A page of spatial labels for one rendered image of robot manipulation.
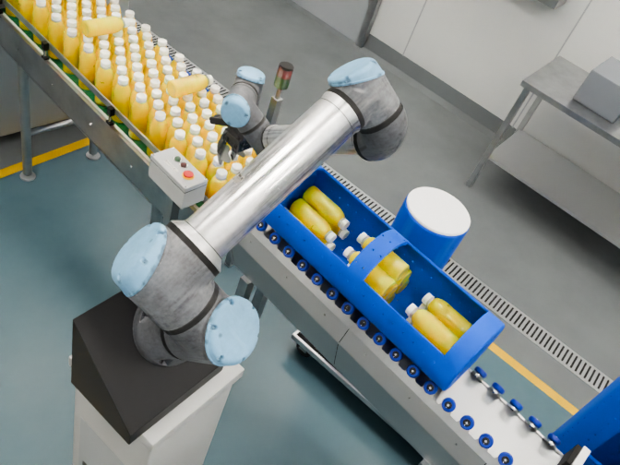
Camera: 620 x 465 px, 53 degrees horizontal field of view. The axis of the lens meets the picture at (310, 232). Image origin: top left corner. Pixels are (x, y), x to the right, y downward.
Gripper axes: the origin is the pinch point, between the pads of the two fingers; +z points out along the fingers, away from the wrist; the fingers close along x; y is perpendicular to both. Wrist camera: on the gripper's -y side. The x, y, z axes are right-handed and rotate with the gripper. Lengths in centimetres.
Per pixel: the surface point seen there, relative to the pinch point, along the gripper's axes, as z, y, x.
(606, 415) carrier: 34, 151, 69
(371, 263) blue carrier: -4, 64, 6
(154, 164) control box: 8.4, -15.6, -17.8
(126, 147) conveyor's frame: 28, -46, -7
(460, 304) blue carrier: 5, 90, 29
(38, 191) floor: 116, -121, -5
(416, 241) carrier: 21, 57, 58
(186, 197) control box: 10.6, 1.6, -16.4
